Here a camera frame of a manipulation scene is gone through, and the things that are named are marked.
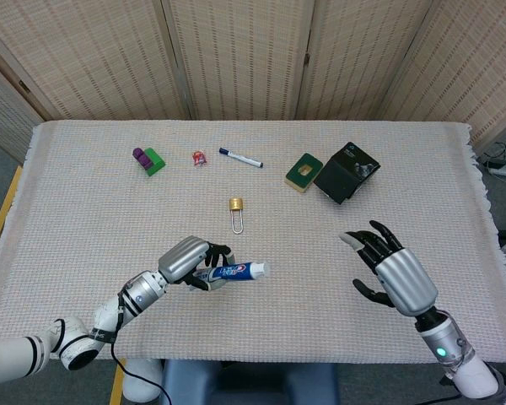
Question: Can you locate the beige woven tablecloth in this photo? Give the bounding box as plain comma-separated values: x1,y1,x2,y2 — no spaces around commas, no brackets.
0,120,506,364

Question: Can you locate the woven folding screen panel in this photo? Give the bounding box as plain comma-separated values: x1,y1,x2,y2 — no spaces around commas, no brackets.
0,54,41,166
162,0,320,122
297,0,442,122
0,0,193,123
377,0,506,155

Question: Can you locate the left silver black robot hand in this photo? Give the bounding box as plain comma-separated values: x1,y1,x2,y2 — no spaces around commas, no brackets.
157,235,237,293

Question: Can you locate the blue white marker pen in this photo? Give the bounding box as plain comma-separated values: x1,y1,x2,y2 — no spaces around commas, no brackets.
218,146,265,170

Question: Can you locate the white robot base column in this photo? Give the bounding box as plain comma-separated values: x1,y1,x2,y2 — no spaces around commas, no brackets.
123,358,165,405

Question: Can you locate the yellow green sponge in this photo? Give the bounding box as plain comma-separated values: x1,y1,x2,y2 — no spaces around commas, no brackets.
283,152,325,194

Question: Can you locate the blue grey robot torso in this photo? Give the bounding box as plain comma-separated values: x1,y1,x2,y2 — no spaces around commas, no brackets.
162,360,339,405

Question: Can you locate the black floor cable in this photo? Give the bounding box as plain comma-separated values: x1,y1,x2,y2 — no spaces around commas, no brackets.
480,142,506,167

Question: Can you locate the blue white toothpaste tube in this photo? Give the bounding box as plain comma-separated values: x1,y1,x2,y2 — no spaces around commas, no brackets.
193,262,254,283

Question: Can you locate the green toy block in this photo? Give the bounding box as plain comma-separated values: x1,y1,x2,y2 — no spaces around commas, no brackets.
143,147,167,177

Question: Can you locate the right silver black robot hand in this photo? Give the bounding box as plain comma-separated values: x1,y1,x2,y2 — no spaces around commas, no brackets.
339,219,439,317

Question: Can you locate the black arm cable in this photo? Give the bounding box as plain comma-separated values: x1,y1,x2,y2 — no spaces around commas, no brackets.
108,290,172,405

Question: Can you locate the brass long-shackle padlock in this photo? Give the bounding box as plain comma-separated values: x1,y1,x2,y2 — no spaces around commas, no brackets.
229,197,245,235

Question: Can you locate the black cardboard box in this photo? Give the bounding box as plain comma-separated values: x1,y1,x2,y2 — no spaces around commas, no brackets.
313,141,382,206

